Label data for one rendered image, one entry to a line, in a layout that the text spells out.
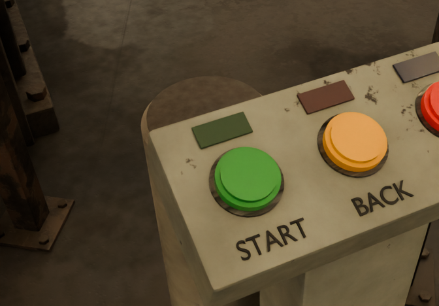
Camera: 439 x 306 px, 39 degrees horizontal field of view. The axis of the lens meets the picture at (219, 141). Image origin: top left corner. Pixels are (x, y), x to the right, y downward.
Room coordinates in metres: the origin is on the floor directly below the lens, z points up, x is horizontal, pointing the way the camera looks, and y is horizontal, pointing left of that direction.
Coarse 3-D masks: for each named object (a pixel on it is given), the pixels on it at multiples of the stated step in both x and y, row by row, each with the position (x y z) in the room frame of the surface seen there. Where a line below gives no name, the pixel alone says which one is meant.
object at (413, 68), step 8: (424, 56) 0.35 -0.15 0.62; (432, 56) 0.35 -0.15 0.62; (400, 64) 0.34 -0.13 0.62; (408, 64) 0.34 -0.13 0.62; (416, 64) 0.34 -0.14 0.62; (424, 64) 0.34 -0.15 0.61; (432, 64) 0.34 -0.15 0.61; (400, 72) 0.34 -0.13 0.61; (408, 72) 0.34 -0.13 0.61; (416, 72) 0.34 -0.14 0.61; (424, 72) 0.34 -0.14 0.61; (432, 72) 0.34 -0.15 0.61; (408, 80) 0.33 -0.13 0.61
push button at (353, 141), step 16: (352, 112) 0.30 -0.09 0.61; (336, 128) 0.28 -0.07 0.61; (352, 128) 0.28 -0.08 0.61; (368, 128) 0.29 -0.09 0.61; (336, 144) 0.27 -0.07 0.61; (352, 144) 0.27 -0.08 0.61; (368, 144) 0.27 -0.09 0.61; (384, 144) 0.28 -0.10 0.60; (336, 160) 0.27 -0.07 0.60; (352, 160) 0.26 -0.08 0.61; (368, 160) 0.26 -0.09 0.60
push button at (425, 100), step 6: (432, 84) 0.32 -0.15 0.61; (438, 84) 0.32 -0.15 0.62; (432, 90) 0.31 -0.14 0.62; (438, 90) 0.31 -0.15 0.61; (426, 96) 0.31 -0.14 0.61; (432, 96) 0.31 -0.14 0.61; (438, 96) 0.31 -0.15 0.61; (426, 102) 0.31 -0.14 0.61; (432, 102) 0.31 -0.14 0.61; (438, 102) 0.31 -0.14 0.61; (426, 108) 0.30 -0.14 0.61; (432, 108) 0.30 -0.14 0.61; (438, 108) 0.30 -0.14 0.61; (426, 114) 0.30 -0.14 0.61; (432, 114) 0.30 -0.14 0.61; (438, 114) 0.30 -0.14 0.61; (432, 120) 0.30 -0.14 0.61; (438, 120) 0.30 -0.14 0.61; (432, 126) 0.30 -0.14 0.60; (438, 126) 0.29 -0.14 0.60
